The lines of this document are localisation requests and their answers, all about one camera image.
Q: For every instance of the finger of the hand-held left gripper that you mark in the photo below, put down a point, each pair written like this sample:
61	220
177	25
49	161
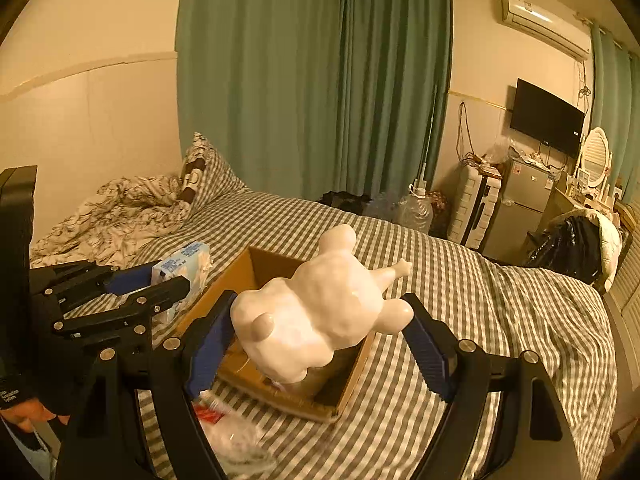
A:
160	296
127	280

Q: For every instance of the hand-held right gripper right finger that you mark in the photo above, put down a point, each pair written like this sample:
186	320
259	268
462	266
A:
429	355

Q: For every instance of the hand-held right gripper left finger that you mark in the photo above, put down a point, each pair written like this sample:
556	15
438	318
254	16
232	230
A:
204	355

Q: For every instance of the brown cardboard box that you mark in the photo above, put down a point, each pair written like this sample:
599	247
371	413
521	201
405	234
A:
310	401

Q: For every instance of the person's left hand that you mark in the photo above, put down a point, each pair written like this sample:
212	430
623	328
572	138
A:
32	412

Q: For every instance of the blue white tissue pack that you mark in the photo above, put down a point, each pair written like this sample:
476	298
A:
182	260

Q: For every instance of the white leaf-patterned duvet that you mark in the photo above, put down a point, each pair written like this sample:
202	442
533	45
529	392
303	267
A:
110	220

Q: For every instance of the clear plastic bag red label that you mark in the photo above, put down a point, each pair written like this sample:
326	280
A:
235	432

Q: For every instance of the green checkered bed sheet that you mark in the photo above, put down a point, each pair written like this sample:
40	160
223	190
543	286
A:
475	285

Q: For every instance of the green checkered pillow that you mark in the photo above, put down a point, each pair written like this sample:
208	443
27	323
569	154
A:
220	180

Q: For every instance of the large clear water bottle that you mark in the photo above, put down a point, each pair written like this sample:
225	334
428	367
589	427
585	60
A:
415	212

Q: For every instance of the white ribbed suitcase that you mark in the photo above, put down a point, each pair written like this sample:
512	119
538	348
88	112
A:
472	205

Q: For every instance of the black bag on chair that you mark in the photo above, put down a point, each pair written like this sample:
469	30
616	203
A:
565	247

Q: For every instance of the black cloth pile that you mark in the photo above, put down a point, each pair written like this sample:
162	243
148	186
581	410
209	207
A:
345	201

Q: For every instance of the grey small fridge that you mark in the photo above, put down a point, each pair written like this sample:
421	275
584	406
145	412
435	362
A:
520	205

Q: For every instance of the beige vanity table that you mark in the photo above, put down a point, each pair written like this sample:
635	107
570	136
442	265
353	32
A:
565	205

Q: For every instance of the cream padded jacket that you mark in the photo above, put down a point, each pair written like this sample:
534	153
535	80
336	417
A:
610	245

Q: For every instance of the white pole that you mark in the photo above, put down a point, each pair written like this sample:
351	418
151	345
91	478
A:
429	140

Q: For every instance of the wide green curtain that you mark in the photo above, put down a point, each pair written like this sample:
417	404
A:
300	85

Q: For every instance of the white oval vanity mirror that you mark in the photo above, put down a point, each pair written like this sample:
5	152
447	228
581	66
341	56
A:
596	155

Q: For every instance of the narrow green curtain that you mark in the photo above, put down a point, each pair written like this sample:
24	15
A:
612	90

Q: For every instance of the white air conditioner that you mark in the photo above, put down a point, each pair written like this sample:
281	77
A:
542	22

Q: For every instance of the black wall television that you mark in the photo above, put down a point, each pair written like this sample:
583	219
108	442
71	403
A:
545	115

